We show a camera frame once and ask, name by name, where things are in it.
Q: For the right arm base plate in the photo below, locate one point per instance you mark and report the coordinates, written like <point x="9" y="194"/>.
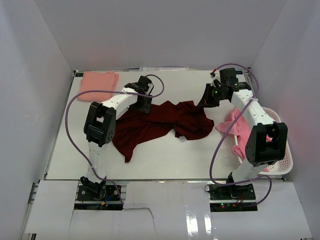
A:
<point x="234" y="193"/>

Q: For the folded salmon t shirt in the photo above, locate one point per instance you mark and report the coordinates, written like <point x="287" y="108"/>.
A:
<point x="105" y="81"/>

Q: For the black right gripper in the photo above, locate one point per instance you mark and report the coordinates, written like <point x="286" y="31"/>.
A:
<point x="206" y="101"/>

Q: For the dark red t shirt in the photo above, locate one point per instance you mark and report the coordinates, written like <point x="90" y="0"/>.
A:
<point x="135" y="127"/>

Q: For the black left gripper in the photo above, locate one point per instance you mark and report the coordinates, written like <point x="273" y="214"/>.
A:
<point x="144" y="108"/>

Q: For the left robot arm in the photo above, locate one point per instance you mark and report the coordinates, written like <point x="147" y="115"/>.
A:
<point x="100" y="124"/>

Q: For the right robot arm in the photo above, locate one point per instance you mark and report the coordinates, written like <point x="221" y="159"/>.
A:
<point x="247" y="103"/>

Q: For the papers behind table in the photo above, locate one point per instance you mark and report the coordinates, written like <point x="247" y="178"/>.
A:
<point x="161" y="69"/>

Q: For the pink t shirt in basket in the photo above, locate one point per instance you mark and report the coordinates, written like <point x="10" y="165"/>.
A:
<point x="241" y="130"/>

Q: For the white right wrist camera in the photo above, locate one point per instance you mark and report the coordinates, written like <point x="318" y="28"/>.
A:
<point x="215" y="78"/>

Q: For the white perforated plastic basket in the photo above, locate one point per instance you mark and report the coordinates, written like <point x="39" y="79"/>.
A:
<point x="282" y="160"/>

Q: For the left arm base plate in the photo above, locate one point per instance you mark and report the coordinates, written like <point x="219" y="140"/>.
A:
<point x="98" y="192"/>

